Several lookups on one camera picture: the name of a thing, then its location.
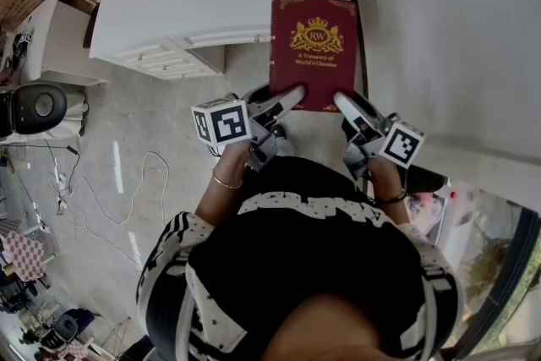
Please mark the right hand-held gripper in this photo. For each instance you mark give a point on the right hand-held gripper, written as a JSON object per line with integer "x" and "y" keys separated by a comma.
{"x": 401, "y": 141}

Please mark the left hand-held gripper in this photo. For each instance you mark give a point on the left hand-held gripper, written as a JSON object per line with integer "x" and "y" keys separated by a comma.
{"x": 220, "y": 122}

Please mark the maroon hardcover book gold print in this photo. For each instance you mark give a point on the maroon hardcover book gold print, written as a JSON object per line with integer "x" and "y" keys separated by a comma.
{"x": 313, "y": 67}

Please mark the person's right forearm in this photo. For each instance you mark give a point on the person's right forearm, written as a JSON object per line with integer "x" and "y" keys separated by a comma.
{"x": 386, "y": 182}

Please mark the person's left forearm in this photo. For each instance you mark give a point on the person's left forearm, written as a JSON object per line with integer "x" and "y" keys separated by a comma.
{"x": 224, "y": 198}

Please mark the black wrist band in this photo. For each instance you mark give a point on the black wrist band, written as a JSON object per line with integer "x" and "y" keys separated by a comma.
{"x": 391, "y": 198}

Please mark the black and white patterned shirt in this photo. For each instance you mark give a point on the black and white patterned shirt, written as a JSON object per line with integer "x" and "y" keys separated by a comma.
{"x": 304, "y": 258}

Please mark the brown wooden panel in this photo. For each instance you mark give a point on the brown wooden panel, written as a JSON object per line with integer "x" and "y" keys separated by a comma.
{"x": 91, "y": 25}

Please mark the beige fabric cover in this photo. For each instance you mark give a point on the beige fabric cover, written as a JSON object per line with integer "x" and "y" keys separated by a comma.
{"x": 72, "y": 114}

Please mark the white low cabinet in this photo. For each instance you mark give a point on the white low cabinet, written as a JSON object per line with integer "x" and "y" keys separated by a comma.
{"x": 63, "y": 38}

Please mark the black round-top machine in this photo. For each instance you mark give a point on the black round-top machine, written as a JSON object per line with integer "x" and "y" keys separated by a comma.
{"x": 38, "y": 107}
{"x": 59, "y": 332}

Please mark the idle hand-held gripper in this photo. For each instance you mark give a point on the idle hand-held gripper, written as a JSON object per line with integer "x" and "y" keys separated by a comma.
{"x": 23, "y": 44}

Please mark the pink checkered cloth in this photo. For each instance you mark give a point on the pink checkered cloth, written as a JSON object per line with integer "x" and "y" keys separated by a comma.
{"x": 23, "y": 255}

